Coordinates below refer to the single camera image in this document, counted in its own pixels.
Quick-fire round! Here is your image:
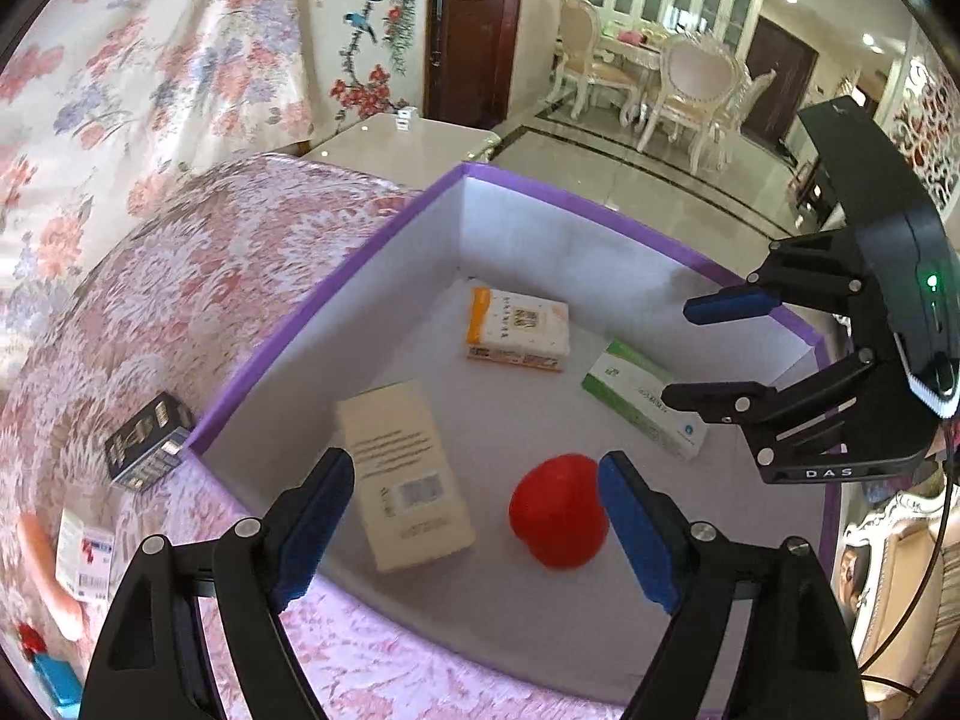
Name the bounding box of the green white medicine box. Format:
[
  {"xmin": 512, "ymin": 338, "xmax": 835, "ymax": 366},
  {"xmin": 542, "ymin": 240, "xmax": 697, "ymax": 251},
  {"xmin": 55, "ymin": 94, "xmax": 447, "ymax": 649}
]
[{"xmin": 581, "ymin": 340, "xmax": 708, "ymax": 460}]

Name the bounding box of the red heart-shaped box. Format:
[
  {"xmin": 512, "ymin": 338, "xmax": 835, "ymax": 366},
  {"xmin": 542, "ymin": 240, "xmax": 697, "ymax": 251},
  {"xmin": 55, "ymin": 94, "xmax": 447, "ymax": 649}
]
[{"xmin": 508, "ymin": 454, "xmax": 608, "ymax": 571}]

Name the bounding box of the black shaver box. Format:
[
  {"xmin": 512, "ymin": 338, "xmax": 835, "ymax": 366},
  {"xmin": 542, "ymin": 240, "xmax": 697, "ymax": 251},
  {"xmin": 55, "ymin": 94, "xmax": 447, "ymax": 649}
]
[{"xmin": 104, "ymin": 392, "xmax": 195, "ymax": 493}]

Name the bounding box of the orange white tissue pack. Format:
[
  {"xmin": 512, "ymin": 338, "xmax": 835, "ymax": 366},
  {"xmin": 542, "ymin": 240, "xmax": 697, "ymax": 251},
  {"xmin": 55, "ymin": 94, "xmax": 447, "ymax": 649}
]
[{"xmin": 466, "ymin": 286, "xmax": 571, "ymax": 372}]

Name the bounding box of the white dining chair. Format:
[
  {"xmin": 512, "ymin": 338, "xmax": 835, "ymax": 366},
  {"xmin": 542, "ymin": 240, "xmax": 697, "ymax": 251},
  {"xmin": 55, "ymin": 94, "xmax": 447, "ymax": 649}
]
[
  {"xmin": 547, "ymin": 0, "xmax": 643, "ymax": 128},
  {"xmin": 636, "ymin": 34, "xmax": 743, "ymax": 174}
]

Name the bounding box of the purple storage box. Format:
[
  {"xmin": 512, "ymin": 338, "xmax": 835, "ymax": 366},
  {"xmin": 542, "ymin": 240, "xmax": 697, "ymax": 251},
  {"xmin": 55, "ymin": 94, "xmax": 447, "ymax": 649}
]
[{"xmin": 190, "ymin": 164, "xmax": 839, "ymax": 704}]

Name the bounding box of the white dining table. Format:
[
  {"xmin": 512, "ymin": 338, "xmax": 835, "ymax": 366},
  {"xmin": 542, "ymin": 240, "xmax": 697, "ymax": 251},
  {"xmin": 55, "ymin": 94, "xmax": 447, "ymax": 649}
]
[{"xmin": 597, "ymin": 31, "xmax": 661, "ymax": 128}]

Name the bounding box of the cream book-like box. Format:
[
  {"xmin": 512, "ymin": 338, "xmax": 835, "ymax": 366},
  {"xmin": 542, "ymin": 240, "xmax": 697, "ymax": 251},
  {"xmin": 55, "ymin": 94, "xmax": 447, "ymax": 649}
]
[{"xmin": 335, "ymin": 380, "xmax": 475, "ymax": 574}]

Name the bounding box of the pink lace tablecloth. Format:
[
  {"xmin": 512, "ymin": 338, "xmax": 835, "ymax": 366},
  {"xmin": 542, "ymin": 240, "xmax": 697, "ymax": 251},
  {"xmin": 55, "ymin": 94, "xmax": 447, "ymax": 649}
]
[{"xmin": 2, "ymin": 156, "xmax": 608, "ymax": 718}]

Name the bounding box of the dark wooden door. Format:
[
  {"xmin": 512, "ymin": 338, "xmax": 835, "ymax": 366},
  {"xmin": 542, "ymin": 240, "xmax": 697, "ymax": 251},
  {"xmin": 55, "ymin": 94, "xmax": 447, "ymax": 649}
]
[{"xmin": 425, "ymin": 0, "xmax": 521, "ymax": 128}]

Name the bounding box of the bird flower painting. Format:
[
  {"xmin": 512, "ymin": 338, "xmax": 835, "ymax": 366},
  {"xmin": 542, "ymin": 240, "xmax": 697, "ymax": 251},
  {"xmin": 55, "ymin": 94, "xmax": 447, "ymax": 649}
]
[{"xmin": 301, "ymin": 0, "xmax": 425, "ymax": 143}]

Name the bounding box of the floral bed sheet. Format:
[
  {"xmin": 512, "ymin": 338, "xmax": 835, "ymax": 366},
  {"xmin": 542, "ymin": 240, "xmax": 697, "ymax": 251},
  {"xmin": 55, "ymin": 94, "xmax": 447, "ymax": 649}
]
[{"xmin": 2, "ymin": 0, "xmax": 313, "ymax": 380}]

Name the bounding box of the black cable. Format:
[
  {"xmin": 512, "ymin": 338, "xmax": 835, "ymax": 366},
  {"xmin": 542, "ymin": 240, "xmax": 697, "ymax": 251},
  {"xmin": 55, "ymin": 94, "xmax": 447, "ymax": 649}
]
[{"xmin": 857, "ymin": 418, "xmax": 960, "ymax": 699}]

